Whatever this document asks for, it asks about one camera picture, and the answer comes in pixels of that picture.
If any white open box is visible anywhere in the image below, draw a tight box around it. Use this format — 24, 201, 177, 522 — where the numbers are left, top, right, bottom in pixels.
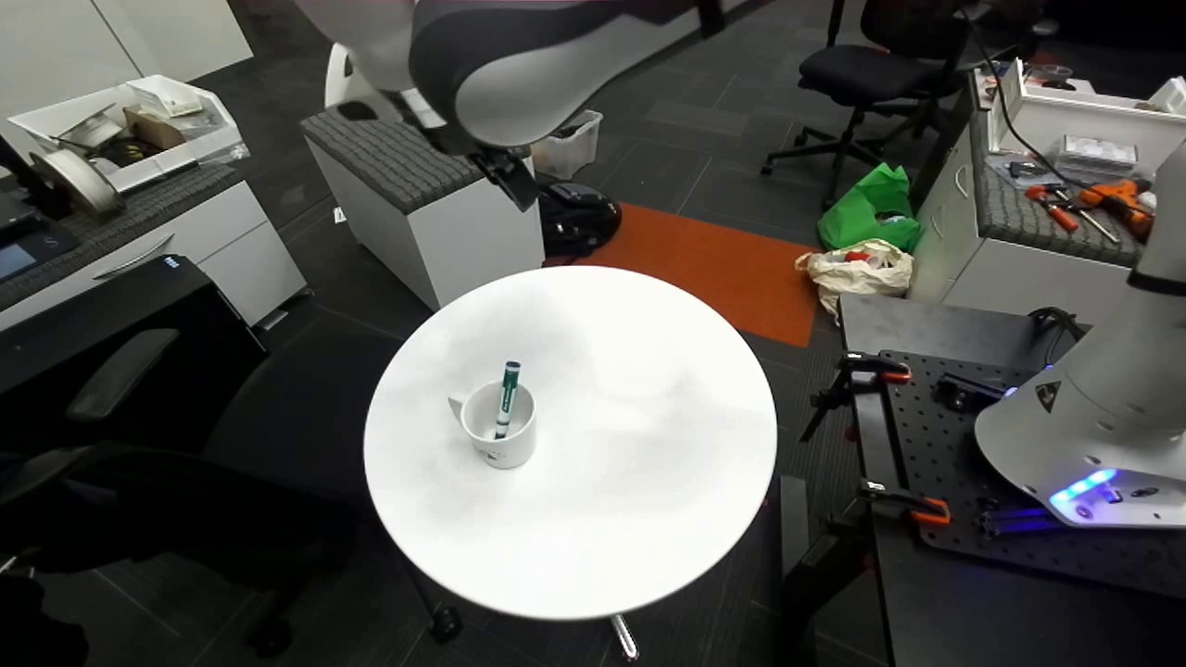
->
995, 52, 1186, 178

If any white cabinet grey cushion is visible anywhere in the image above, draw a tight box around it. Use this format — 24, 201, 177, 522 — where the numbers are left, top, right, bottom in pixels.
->
909, 60, 1186, 334

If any black backpack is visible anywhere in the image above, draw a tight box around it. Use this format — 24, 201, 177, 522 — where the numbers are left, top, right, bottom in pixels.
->
536, 178, 626, 266

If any orange rug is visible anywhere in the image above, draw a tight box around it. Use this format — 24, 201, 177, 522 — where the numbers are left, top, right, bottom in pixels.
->
574, 201, 827, 358

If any white ottoman grey cushion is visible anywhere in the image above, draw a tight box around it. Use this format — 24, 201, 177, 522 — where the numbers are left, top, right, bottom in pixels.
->
297, 102, 549, 317

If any black perforated robot base table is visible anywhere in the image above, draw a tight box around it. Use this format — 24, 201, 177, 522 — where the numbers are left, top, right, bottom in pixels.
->
838, 295, 1186, 667

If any orange handled tool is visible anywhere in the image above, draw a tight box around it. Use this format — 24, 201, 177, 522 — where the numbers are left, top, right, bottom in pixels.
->
1022, 183, 1085, 239

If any grey tape roll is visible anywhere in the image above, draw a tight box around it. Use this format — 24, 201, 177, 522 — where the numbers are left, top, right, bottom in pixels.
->
24, 144, 126, 224

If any white ceramic mug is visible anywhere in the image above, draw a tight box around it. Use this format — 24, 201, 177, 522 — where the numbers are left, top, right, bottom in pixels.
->
443, 380, 546, 475

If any black swivel office chair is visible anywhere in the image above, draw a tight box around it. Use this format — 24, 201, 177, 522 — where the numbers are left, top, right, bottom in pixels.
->
758, 0, 992, 207

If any green bag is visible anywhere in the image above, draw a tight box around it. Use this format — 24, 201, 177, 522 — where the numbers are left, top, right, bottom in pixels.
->
811, 160, 931, 258

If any green dry erase marker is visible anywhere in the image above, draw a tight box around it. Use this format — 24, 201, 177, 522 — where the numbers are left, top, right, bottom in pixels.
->
490, 358, 525, 447

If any white printed bag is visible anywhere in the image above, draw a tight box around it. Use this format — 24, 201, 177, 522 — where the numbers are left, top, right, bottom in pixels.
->
793, 239, 919, 332

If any clear plastic bin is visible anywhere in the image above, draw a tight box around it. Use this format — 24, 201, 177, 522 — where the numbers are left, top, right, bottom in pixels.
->
531, 107, 610, 185

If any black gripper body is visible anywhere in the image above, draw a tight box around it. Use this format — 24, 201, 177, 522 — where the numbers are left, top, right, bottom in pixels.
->
463, 117, 546, 212

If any white tray box with clutter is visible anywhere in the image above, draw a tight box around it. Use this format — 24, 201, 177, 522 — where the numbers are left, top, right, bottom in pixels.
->
2, 71, 253, 201

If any orange power drill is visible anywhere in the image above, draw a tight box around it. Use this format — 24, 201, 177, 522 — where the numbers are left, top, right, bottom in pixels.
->
1072, 178, 1158, 244

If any orange black clamp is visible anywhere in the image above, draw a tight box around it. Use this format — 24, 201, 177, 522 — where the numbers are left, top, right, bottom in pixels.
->
798, 354, 919, 447
847, 477, 956, 538

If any white low cabinet dark top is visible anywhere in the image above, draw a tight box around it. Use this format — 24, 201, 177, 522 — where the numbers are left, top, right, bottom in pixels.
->
0, 160, 312, 338

